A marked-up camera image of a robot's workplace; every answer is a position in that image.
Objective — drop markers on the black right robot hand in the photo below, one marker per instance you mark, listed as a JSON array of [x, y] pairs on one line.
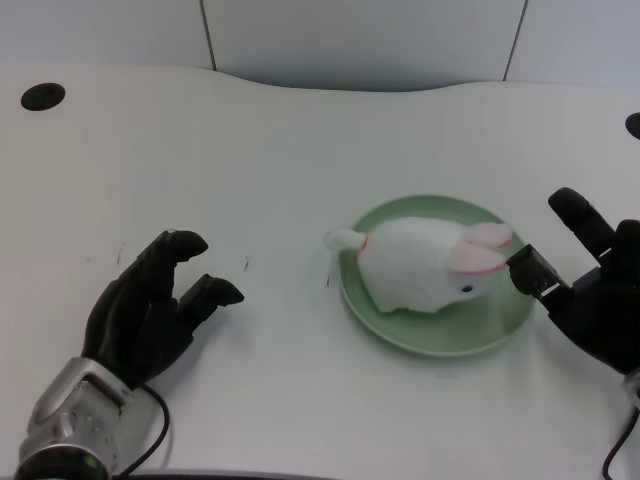
[[605, 310]]

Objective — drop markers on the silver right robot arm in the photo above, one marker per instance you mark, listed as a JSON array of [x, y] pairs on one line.
[[632, 392]]

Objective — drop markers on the green round plate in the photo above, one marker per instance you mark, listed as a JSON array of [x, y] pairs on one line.
[[440, 330]]

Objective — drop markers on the black round table grommet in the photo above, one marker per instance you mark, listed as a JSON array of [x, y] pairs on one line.
[[43, 96], [634, 125]]

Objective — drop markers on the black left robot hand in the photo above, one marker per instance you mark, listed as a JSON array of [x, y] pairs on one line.
[[130, 315]]

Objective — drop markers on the white rabbit doll pink ears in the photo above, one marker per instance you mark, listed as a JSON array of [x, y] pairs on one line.
[[415, 270]]

